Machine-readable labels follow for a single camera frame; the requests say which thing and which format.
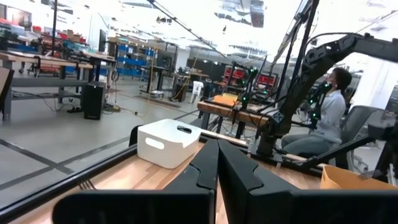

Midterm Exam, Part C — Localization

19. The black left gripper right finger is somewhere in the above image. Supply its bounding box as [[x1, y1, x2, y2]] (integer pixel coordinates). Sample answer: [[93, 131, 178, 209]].
[[218, 139, 398, 224]]

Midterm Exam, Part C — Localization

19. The wooden background table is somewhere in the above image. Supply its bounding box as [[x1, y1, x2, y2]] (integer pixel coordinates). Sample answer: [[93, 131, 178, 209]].
[[197, 101, 271, 139]]

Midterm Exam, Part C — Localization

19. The grey office chair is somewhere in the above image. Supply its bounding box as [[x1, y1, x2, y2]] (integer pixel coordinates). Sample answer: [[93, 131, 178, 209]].
[[337, 105, 385, 170]]

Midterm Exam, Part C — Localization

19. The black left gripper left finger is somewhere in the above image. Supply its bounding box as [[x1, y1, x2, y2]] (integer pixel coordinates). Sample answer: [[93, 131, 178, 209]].
[[52, 139, 220, 224]]

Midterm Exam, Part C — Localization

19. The black computer tower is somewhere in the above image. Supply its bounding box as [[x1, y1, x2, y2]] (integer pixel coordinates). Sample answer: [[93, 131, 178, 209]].
[[83, 81, 106, 121]]

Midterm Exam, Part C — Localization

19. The red storage bin rack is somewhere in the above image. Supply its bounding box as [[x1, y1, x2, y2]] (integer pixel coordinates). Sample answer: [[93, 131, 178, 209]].
[[256, 73, 276, 88], [223, 67, 246, 85]]

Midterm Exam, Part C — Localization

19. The white plastic bin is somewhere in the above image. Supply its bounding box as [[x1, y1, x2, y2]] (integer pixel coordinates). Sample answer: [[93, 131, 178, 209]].
[[136, 118, 202, 170]]

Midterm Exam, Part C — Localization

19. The red-handled fork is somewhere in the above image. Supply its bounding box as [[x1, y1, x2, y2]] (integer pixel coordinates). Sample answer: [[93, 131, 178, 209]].
[[78, 176, 98, 191]]

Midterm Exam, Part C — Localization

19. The orange container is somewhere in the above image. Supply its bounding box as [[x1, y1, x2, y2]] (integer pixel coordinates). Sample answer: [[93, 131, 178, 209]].
[[213, 93, 239, 106]]

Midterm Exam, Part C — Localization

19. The orange plastic bin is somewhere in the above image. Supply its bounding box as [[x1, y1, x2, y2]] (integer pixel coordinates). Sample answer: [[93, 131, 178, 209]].
[[320, 164, 398, 191]]

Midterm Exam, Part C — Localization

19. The person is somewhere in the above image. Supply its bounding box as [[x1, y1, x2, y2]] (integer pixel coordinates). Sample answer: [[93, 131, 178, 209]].
[[281, 67, 354, 158]]

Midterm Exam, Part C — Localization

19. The white plastic chair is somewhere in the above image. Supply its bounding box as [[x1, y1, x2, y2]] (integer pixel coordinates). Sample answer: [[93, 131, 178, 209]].
[[191, 80, 205, 103]]

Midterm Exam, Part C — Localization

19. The wooden workbench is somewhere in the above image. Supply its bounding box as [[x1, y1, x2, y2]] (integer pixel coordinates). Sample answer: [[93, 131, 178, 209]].
[[0, 51, 94, 122]]

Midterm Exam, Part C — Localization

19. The blue storage shelving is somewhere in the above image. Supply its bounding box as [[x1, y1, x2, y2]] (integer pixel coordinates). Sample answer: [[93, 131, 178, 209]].
[[116, 43, 156, 78]]

